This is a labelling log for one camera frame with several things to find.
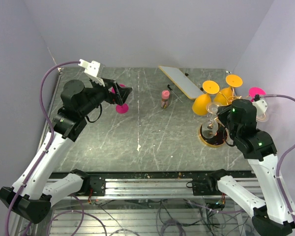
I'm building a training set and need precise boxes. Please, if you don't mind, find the pink wine glass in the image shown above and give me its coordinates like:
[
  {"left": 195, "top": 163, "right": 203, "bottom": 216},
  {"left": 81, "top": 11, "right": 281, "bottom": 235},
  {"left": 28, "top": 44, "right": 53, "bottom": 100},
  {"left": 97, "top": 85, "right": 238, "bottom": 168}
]
[
  {"left": 112, "top": 86, "right": 129, "bottom": 114},
  {"left": 248, "top": 87, "right": 266, "bottom": 102}
]

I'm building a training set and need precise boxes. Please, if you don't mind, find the orange wine glass right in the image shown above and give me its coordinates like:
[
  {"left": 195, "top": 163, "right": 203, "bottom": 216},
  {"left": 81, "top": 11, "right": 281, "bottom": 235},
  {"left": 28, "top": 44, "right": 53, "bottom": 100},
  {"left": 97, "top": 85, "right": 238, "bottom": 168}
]
[{"left": 213, "top": 74, "right": 243, "bottom": 106}]

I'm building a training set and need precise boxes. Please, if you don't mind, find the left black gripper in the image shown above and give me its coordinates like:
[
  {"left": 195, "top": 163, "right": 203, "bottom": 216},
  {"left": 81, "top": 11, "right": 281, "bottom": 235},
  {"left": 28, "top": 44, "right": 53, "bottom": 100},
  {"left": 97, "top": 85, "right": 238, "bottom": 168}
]
[{"left": 78, "top": 76, "right": 132, "bottom": 117}]

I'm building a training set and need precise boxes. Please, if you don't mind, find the yellow framed tilted mirror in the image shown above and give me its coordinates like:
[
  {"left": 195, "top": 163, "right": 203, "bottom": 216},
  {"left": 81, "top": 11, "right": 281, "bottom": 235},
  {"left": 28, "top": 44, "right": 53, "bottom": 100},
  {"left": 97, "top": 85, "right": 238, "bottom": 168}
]
[{"left": 158, "top": 65, "right": 204, "bottom": 100}]

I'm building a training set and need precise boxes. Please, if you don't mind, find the clear wine glass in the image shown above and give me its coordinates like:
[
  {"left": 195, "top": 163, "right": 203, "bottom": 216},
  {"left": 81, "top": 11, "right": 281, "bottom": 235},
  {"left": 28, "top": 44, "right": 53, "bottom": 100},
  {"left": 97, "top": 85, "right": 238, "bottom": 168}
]
[
  {"left": 256, "top": 114, "right": 268, "bottom": 122},
  {"left": 200, "top": 102, "right": 221, "bottom": 145}
]

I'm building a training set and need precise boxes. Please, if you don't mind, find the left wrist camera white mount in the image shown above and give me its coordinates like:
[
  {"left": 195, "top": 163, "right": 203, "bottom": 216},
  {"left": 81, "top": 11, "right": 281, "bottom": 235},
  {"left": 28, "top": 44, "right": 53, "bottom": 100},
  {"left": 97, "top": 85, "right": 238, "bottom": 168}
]
[{"left": 78, "top": 59, "right": 105, "bottom": 87}]

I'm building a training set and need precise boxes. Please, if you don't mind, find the aluminium rail frame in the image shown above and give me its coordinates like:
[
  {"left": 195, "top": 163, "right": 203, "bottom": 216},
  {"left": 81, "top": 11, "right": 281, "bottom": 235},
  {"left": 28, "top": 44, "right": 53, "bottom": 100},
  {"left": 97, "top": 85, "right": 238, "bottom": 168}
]
[{"left": 39, "top": 172, "right": 266, "bottom": 200}]

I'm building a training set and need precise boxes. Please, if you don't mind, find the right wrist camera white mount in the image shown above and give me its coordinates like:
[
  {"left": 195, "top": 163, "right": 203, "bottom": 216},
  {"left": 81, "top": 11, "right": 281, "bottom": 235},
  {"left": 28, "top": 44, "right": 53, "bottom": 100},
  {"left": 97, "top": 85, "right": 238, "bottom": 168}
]
[{"left": 252, "top": 98, "right": 267, "bottom": 118}]

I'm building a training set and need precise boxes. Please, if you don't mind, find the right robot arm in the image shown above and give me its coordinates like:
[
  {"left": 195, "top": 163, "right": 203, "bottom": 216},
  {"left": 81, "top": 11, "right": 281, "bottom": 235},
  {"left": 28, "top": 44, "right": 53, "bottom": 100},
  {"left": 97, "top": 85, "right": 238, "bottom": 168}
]
[{"left": 207, "top": 99, "right": 295, "bottom": 236}]

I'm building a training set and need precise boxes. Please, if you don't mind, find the floor cable bundle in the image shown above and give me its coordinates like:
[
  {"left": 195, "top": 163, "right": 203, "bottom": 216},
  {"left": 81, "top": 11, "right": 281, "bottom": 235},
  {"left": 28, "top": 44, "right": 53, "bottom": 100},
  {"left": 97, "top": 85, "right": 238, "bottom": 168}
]
[{"left": 46, "top": 196, "right": 261, "bottom": 236}]

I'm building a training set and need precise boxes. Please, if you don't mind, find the gold wine glass rack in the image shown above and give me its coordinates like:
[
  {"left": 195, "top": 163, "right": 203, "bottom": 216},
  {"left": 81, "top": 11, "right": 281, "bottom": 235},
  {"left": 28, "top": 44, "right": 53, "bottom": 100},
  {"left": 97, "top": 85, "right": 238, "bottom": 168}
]
[{"left": 198, "top": 88, "right": 241, "bottom": 148}]

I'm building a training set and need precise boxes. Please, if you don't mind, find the orange wine glass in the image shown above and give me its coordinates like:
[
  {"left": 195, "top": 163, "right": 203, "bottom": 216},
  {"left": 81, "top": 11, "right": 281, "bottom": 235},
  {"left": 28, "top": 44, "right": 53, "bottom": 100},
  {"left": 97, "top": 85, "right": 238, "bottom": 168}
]
[
  {"left": 213, "top": 74, "right": 243, "bottom": 106},
  {"left": 192, "top": 80, "right": 220, "bottom": 116}
]

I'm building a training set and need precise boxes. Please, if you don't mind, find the orange wine glass left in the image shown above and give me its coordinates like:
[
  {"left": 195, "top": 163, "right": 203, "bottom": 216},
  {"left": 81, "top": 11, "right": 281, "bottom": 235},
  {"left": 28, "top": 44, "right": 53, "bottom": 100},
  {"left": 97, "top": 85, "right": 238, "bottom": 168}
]
[{"left": 192, "top": 80, "right": 220, "bottom": 116}]

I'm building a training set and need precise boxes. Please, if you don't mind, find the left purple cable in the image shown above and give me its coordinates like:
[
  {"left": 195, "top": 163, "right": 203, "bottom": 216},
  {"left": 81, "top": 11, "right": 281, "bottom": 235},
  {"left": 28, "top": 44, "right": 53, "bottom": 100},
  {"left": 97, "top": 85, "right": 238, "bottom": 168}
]
[{"left": 4, "top": 61, "right": 81, "bottom": 236}]

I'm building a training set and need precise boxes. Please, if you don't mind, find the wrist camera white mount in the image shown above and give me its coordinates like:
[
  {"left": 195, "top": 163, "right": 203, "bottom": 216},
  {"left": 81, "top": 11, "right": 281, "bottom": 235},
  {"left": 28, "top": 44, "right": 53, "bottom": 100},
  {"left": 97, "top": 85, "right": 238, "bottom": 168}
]
[
  {"left": 252, "top": 98, "right": 267, "bottom": 118},
  {"left": 78, "top": 59, "right": 105, "bottom": 87}
]

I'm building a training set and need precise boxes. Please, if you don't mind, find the small pink capped bottle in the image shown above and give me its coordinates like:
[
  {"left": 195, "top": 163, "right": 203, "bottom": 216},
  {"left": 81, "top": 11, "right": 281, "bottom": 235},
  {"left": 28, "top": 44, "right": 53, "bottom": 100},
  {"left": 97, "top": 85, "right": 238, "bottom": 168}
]
[{"left": 161, "top": 90, "right": 170, "bottom": 109}]

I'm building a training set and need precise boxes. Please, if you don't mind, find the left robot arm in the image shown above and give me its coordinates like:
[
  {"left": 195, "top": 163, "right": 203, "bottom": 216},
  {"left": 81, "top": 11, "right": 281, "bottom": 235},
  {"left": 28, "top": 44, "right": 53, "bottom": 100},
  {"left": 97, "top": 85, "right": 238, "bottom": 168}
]
[{"left": 0, "top": 79, "right": 132, "bottom": 224}]

